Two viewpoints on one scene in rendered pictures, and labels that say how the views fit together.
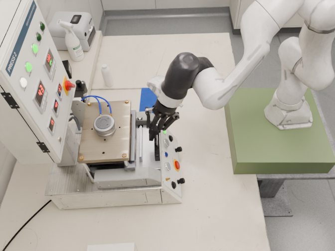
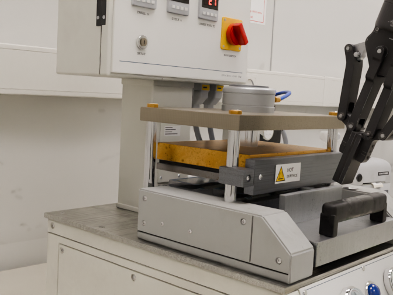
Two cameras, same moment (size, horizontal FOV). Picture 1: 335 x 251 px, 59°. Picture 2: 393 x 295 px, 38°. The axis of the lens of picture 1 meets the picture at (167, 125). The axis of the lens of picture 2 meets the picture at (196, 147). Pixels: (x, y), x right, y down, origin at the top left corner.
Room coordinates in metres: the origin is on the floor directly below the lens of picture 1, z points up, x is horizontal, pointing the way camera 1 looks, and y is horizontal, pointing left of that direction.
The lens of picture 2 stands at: (-0.03, -0.29, 1.13)
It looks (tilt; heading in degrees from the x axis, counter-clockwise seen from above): 5 degrees down; 42
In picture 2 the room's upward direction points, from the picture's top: 3 degrees clockwise
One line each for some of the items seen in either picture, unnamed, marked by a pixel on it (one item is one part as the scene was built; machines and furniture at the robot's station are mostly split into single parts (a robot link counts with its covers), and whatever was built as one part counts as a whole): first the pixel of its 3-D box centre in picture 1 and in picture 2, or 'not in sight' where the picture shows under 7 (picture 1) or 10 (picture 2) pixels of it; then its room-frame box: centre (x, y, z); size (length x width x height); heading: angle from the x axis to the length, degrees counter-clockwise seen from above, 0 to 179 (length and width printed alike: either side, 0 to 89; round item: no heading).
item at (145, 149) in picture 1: (123, 147); (268, 208); (0.66, 0.18, 0.97); 0.30 x 0.22 x 0.08; 90
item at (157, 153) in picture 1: (156, 142); (355, 212); (0.66, 0.05, 0.99); 0.15 x 0.02 x 0.04; 0
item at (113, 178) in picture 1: (128, 178); (217, 228); (0.53, 0.16, 0.97); 0.25 x 0.05 x 0.07; 90
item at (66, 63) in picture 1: (65, 69); not in sight; (1.31, 0.58, 0.83); 0.09 x 0.06 x 0.07; 10
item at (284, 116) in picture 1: (292, 105); not in sight; (0.86, -0.58, 0.93); 0.22 x 0.19 x 0.14; 83
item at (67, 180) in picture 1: (106, 153); (223, 227); (0.66, 0.27, 0.93); 0.46 x 0.35 x 0.01; 90
